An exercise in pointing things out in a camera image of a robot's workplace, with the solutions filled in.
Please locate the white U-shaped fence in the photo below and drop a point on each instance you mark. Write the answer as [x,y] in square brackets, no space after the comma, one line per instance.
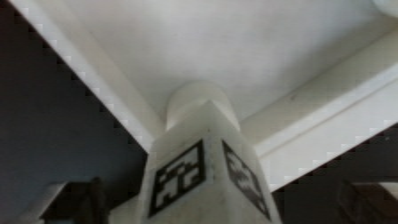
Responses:
[332,130]

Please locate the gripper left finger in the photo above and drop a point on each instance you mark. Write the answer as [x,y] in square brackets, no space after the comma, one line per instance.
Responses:
[71,204]

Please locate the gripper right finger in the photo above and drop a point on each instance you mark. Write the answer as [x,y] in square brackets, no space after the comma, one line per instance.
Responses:
[368,202]

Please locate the white square table top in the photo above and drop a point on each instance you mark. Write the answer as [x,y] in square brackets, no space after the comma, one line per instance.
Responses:
[300,55]

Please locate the white table leg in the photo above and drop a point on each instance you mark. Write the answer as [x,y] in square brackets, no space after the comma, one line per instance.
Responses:
[203,186]

